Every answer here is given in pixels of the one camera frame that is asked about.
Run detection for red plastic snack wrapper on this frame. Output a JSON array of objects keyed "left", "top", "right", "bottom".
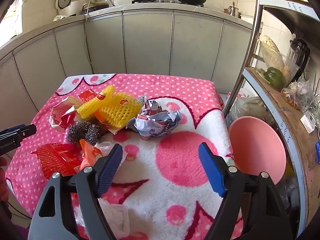
[{"left": 33, "top": 142, "right": 81, "bottom": 179}]

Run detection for red white paper cup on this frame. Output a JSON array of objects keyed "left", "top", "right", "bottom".
[{"left": 49, "top": 96, "right": 83, "bottom": 133}]

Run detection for white printed paper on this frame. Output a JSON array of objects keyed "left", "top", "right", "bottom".
[{"left": 126, "top": 100, "right": 182, "bottom": 140}]

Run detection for red cigarette box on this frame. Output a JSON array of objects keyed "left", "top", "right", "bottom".
[{"left": 78, "top": 89, "right": 105, "bottom": 103}]

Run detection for silver glitter scouring cloth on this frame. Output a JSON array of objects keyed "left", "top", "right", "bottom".
[{"left": 136, "top": 93, "right": 148, "bottom": 105}]

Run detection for grey kitchen cabinet counter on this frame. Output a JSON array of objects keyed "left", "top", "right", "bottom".
[{"left": 1, "top": 3, "right": 252, "bottom": 128}]

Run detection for person's left hand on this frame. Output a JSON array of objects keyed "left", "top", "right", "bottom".
[{"left": 0, "top": 157, "right": 9, "bottom": 202}]

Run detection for orange plastic wrapper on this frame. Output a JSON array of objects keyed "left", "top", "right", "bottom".
[{"left": 80, "top": 139, "right": 103, "bottom": 170}]

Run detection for clear plastic bag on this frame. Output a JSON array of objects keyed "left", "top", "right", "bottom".
[{"left": 74, "top": 198, "right": 130, "bottom": 239}]

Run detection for pink plastic basin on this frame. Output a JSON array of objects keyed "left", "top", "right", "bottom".
[{"left": 228, "top": 116, "right": 286, "bottom": 184}]

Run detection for steel wool scrubber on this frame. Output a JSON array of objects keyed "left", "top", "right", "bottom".
[{"left": 65, "top": 119, "right": 103, "bottom": 146}]

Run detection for pink polka dot blanket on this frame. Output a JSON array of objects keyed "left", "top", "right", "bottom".
[{"left": 5, "top": 74, "right": 234, "bottom": 239}]

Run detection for yellow foam fruit net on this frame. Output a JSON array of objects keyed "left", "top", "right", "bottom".
[{"left": 77, "top": 85, "right": 143, "bottom": 129}]

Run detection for white plastic sack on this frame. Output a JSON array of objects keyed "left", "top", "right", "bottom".
[{"left": 225, "top": 88, "right": 268, "bottom": 127}]

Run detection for clear bag of vegetables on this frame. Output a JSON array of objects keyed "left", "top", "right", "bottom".
[{"left": 281, "top": 81, "right": 319, "bottom": 123}]

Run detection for green bell pepper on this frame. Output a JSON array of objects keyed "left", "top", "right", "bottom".
[{"left": 264, "top": 67, "right": 285, "bottom": 90}]

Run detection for white rice cooker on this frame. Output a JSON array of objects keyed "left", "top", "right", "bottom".
[{"left": 55, "top": 0, "right": 87, "bottom": 16}]

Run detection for black induction cooker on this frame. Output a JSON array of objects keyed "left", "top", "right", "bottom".
[{"left": 81, "top": 2, "right": 109, "bottom": 15}]

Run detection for black blender jug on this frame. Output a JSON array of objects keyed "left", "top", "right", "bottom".
[{"left": 283, "top": 38, "right": 310, "bottom": 85}]

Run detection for steel kettle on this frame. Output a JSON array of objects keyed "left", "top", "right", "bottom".
[{"left": 227, "top": 1, "right": 239, "bottom": 18}]

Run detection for metal shelf rack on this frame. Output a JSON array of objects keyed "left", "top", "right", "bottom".
[{"left": 222, "top": 0, "right": 320, "bottom": 238}]

